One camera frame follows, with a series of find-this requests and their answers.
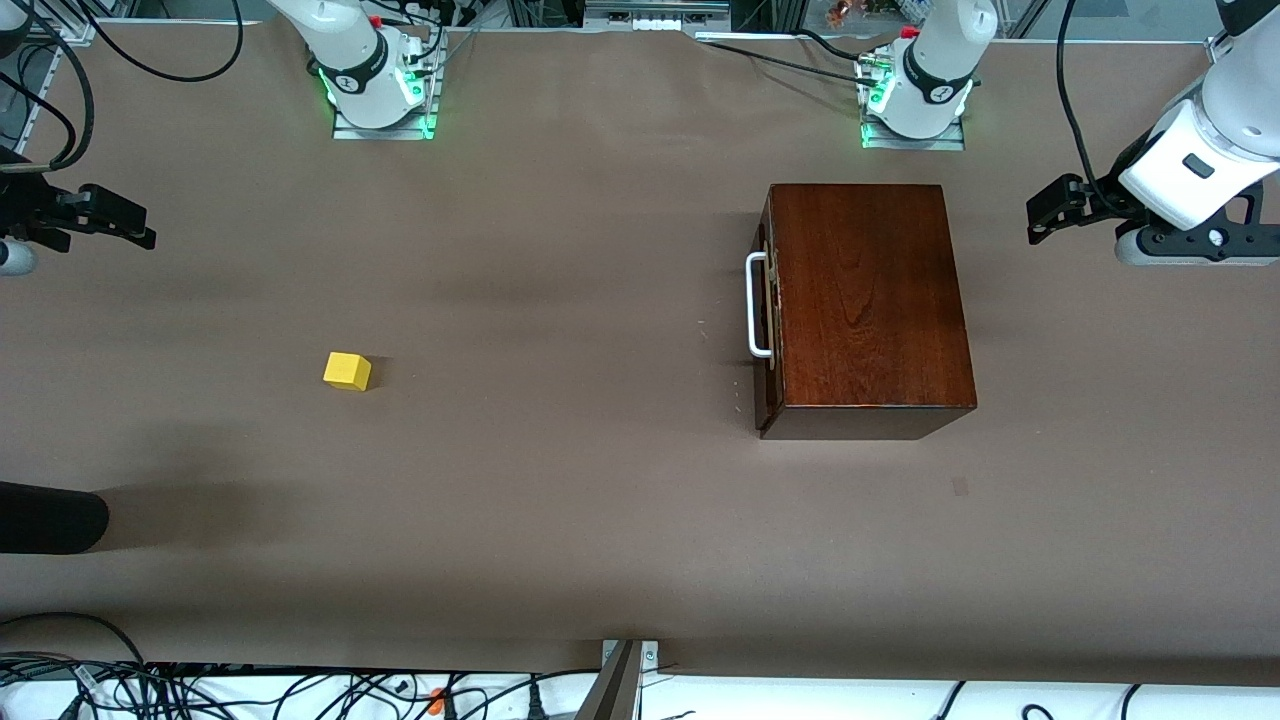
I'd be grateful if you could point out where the dark brown wooden cabinet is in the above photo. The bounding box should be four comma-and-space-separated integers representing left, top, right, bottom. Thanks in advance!
755, 183, 978, 441

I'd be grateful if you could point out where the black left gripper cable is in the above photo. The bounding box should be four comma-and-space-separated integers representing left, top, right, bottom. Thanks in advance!
1058, 0, 1126, 191

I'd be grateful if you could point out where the black cylinder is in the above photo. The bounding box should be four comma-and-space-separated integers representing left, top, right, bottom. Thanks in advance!
0, 481, 109, 555

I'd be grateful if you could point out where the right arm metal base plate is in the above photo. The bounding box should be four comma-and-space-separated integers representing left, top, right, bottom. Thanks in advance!
332, 60, 439, 141

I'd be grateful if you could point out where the white power strip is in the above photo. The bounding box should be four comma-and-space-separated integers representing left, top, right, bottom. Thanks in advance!
583, 0, 731, 33

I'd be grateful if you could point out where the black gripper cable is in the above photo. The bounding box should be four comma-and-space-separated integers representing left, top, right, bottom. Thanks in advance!
0, 0, 96, 173
1058, 0, 1126, 191

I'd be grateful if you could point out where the black looping cable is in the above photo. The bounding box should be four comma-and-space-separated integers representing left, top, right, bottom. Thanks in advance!
95, 0, 244, 83

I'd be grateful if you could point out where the black cable to arm base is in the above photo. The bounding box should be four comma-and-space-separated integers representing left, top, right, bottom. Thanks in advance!
695, 35, 886, 86

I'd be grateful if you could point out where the black cable tangle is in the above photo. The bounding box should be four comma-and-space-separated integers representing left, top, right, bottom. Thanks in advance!
0, 650, 601, 720

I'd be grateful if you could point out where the black arching cable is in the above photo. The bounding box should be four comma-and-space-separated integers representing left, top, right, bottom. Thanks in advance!
0, 612, 151, 691

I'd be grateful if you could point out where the metal bracket at table edge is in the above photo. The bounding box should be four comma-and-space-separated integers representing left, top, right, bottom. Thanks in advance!
575, 638, 661, 720

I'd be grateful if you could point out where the yellow block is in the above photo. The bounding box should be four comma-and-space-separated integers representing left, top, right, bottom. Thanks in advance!
323, 352, 372, 392

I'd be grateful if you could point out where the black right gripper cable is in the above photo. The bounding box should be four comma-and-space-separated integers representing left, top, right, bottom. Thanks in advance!
0, 0, 96, 173

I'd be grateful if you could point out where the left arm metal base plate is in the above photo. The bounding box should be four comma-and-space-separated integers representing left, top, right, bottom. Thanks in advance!
860, 112, 967, 152

